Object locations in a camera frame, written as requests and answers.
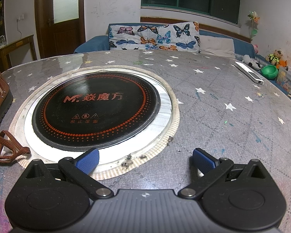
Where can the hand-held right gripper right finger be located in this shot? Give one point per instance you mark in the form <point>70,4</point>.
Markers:
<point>203,160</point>

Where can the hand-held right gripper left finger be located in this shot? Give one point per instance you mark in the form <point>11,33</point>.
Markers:
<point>88,161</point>

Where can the white remote control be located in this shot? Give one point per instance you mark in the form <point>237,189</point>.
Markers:
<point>248,72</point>

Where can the black and white plush dog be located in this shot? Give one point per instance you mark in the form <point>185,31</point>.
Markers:
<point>253,63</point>

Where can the green bowl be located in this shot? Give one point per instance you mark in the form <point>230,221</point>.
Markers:
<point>269,71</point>

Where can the beige pillow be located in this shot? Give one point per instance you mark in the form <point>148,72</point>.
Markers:
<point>215,46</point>

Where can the clear storage box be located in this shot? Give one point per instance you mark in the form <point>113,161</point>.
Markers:
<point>288,80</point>

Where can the blue sofa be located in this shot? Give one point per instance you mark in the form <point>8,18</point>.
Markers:
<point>94,43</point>

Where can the pink toy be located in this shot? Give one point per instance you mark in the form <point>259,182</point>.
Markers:
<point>256,49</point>

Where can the teddy bear plush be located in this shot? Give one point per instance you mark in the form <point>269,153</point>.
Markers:
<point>274,57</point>

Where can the orange plush toy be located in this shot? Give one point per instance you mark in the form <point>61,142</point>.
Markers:
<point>283,63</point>

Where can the wooden door with glass pane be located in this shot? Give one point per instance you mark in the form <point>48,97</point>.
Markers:
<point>63,36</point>

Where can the butterfly print pillow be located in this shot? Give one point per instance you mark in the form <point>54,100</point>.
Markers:
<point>155,35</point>

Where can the wooden side table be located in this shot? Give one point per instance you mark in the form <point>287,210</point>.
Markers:
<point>14,44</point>

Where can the glass jug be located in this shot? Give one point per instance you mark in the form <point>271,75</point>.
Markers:
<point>1,42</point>

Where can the paper flower pinwheel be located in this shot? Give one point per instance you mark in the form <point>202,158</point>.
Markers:
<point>253,18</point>

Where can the green framed window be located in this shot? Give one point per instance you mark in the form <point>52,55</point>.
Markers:
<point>189,0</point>

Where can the white wall socket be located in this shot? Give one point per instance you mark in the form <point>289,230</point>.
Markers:
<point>20,17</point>

